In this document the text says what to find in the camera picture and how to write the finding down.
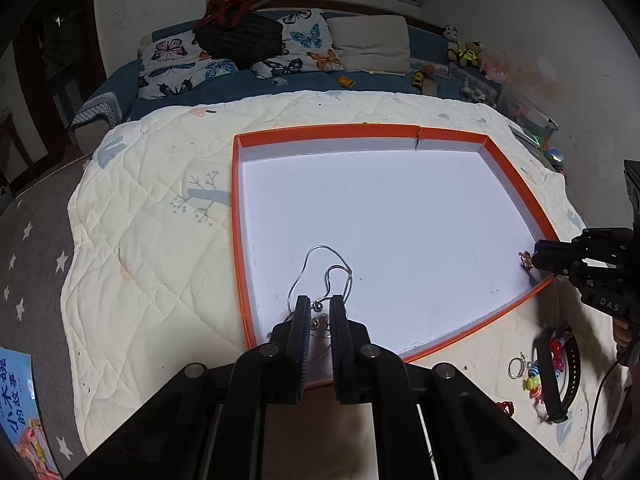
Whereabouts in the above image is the grey star rug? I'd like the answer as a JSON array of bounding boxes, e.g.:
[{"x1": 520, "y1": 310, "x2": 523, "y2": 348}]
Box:
[{"x1": 0, "y1": 159, "x2": 92, "y2": 480}]

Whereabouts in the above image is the colourful candy bead bracelet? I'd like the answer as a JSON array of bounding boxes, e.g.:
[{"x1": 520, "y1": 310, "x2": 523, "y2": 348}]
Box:
[{"x1": 524, "y1": 335, "x2": 574, "y2": 404}]

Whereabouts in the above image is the dark wooden cabinet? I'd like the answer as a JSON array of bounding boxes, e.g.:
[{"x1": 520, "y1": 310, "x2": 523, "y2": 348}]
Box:
[{"x1": 14, "y1": 0, "x2": 109, "y2": 171}]

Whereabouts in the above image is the silver chain necklace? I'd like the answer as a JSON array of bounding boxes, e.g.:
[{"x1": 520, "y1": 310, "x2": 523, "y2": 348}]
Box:
[{"x1": 284, "y1": 245, "x2": 354, "y2": 328}]

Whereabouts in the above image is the grey knit throw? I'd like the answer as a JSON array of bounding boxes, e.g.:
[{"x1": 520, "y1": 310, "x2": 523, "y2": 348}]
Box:
[{"x1": 70, "y1": 91, "x2": 122, "y2": 129}]

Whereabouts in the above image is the black knit garment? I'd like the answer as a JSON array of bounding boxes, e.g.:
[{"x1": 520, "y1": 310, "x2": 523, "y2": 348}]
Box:
[{"x1": 193, "y1": 11, "x2": 286, "y2": 69}]

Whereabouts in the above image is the blue sofa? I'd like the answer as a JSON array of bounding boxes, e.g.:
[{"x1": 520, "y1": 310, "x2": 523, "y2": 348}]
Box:
[{"x1": 70, "y1": 7, "x2": 506, "y2": 128}]

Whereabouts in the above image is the white plush toy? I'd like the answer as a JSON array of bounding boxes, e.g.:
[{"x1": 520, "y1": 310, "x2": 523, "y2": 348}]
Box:
[{"x1": 460, "y1": 80, "x2": 489, "y2": 104}]

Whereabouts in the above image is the children's picture book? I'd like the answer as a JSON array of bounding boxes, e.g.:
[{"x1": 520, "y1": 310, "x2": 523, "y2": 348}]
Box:
[{"x1": 0, "y1": 345, "x2": 62, "y2": 479}]

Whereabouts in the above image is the red garment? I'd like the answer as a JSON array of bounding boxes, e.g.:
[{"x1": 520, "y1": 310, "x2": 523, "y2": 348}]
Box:
[{"x1": 197, "y1": 0, "x2": 274, "y2": 32}]

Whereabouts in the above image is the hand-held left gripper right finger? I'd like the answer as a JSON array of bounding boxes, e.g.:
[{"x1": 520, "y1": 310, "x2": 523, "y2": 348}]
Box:
[{"x1": 327, "y1": 294, "x2": 576, "y2": 480}]

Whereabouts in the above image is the black cable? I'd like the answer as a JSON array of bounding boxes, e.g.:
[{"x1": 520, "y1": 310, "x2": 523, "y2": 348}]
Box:
[{"x1": 590, "y1": 355, "x2": 627, "y2": 466}]

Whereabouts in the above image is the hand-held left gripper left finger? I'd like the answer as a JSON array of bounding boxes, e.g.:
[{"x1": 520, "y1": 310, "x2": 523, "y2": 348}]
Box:
[{"x1": 65, "y1": 294, "x2": 313, "y2": 480}]

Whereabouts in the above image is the cream quilted blanket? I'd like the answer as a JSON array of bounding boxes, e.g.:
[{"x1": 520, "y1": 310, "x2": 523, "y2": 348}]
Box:
[{"x1": 60, "y1": 89, "x2": 626, "y2": 480}]

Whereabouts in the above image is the clear plastic storage box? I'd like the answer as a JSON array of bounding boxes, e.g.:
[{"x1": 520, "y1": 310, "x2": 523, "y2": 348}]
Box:
[{"x1": 500, "y1": 85, "x2": 559, "y2": 147}]

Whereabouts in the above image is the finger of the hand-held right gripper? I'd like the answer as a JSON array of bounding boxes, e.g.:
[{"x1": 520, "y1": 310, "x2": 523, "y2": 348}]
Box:
[
  {"x1": 533, "y1": 240, "x2": 582, "y2": 262},
  {"x1": 532, "y1": 256, "x2": 583, "y2": 278}
]

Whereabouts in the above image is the bear plush toy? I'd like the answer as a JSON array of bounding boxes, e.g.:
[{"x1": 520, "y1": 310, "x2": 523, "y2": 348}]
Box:
[{"x1": 447, "y1": 40, "x2": 484, "y2": 69}]

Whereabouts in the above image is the orange-rimmed white tray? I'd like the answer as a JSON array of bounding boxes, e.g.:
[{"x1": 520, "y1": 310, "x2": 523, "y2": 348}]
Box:
[{"x1": 231, "y1": 124, "x2": 560, "y2": 391}]

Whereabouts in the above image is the butterfly print pillow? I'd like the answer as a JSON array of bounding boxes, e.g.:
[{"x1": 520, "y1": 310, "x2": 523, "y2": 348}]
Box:
[
  {"x1": 136, "y1": 30, "x2": 242, "y2": 102},
  {"x1": 249, "y1": 10, "x2": 347, "y2": 81}
]

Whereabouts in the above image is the beige pillow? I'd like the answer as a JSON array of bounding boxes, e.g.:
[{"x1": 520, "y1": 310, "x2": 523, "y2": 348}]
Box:
[{"x1": 327, "y1": 15, "x2": 412, "y2": 74}]

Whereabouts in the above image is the black smart band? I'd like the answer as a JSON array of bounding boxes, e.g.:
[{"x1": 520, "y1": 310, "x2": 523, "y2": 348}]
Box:
[{"x1": 532, "y1": 322, "x2": 582, "y2": 424}]

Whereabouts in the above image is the silver hoop earring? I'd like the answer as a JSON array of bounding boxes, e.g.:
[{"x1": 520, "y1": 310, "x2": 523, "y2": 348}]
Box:
[{"x1": 508, "y1": 354, "x2": 532, "y2": 380}]

